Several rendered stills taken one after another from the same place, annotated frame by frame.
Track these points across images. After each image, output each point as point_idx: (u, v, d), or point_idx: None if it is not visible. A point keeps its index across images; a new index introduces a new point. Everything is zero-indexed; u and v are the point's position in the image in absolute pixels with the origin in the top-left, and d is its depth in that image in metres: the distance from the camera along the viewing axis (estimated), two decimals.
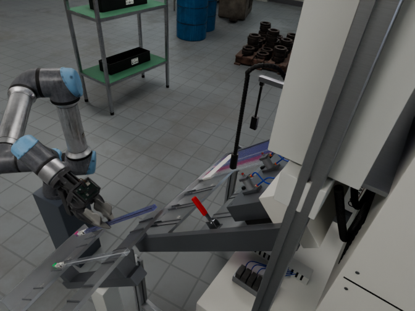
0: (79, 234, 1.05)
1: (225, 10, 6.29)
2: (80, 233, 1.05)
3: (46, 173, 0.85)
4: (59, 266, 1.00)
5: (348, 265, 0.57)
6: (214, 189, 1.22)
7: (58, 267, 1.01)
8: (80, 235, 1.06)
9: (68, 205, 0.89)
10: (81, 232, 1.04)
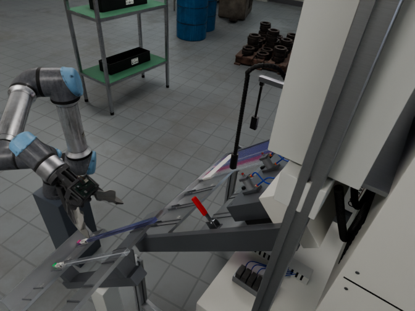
0: (82, 242, 1.09)
1: (225, 10, 6.29)
2: (83, 242, 1.08)
3: (44, 170, 0.85)
4: (59, 266, 1.00)
5: (348, 265, 0.57)
6: (214, 189, 1.22)
7: (58, 267, 1.01)
8: (83, 244, 1.09)
9: (67, 202, 0.89)
10: (83, 240, 1.08)
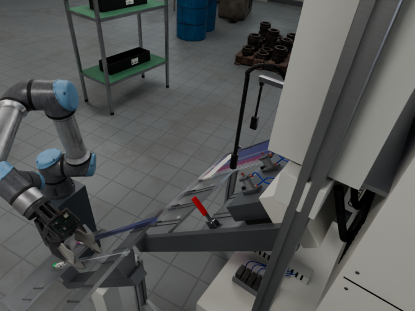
0: (82, 242, 1.09)
1: (225, 10, 6.29)
2: (83, 242, 1.08)
3: (20, 203, 0.79)
4: (59, 266, 1.00)
5: (348, 265, 0.57)
6: (214, 189, 1.22)
7: (58, 267, 1.01)
8: (83, 244, 1.09)
9: (45, 239, 0.82)
10: None
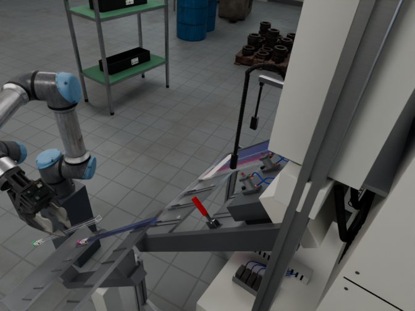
0: (82, 242, 1.09)
1: (225, 10, 6.29)
2: (83, 242, 1.08)
3: None
4: (37, 244, 0.98)
5: (348, 265, 0.57)
6: (214, 189, 1.22)
7: (36, 245, 0.99)
8: (83, 244, 1.09)
9: (18, 210, 0.80)
10: (83, 240, 1.08)
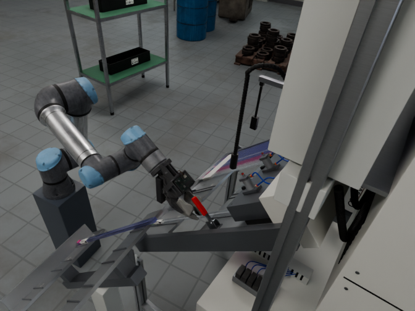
0: (82, 242, 1.09)
1: (225, 10, 6.29)
2: (83, 242, 1.08)
3: (150, 161, 0.94)
4: (158, 223, 1.16)
5: (348, 265, 0.57)
6: (214, 189, 1.22)
7: (155, 224, 1.17)
8: (83, 244, 1.09)
9: (163, 194, 0.97)
10: (83, 240, 1.08)
